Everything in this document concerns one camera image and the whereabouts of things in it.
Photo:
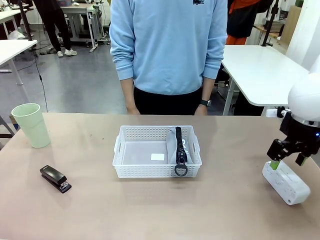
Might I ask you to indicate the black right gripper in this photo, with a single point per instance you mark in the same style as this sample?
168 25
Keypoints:
300 132

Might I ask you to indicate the white power strip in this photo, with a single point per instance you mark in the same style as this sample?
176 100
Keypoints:
287 185

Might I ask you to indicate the black stapler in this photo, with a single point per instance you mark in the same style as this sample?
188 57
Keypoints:
55 177

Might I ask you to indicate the light green plastic cup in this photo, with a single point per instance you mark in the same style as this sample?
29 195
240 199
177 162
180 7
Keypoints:
31 125

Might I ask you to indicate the person's right forearm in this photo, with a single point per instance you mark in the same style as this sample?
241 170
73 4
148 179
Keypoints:
127 92

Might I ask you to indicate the person's left forearm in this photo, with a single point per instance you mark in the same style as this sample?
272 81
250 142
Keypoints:
208 88

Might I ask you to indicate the white perforated plastic basket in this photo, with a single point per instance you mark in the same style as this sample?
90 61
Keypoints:
140 171

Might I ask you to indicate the person's left hand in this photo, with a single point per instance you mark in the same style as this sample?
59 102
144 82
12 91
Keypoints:
200 110

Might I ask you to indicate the person's right hand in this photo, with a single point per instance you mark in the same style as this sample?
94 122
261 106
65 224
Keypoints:
132 109

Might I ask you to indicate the large white side table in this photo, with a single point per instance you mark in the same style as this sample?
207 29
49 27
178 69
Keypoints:
257 70

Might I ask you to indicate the black wristwatch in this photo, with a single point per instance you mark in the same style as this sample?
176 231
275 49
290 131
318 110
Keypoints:
206 102

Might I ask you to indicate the grey pencil case black zipper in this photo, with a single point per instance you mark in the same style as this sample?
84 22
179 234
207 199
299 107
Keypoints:
172 147

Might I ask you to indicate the wooden cabinet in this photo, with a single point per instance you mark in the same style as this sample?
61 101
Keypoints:
291 25

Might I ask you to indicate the black tripod stand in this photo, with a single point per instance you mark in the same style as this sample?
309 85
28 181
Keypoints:
269 25

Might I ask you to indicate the white paper label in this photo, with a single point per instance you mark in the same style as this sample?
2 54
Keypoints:
157 156

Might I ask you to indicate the background person orange clothes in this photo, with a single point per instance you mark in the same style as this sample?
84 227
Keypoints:
240 22

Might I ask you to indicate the person in light blue sweater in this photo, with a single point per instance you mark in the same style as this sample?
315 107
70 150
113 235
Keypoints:
167 50

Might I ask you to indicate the grey background desk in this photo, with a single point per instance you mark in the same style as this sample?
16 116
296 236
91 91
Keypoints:
77 15

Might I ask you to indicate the background person black trousers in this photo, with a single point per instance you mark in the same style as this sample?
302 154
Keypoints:
53 22

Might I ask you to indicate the black pole stand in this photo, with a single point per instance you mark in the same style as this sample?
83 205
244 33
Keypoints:
26 22

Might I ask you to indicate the small white side table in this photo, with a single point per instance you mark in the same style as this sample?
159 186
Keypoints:
12 50

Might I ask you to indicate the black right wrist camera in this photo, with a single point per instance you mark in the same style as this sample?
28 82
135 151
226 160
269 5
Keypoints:
283 112

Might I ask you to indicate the black metal frame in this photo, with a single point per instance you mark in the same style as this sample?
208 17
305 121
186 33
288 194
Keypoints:
6 130

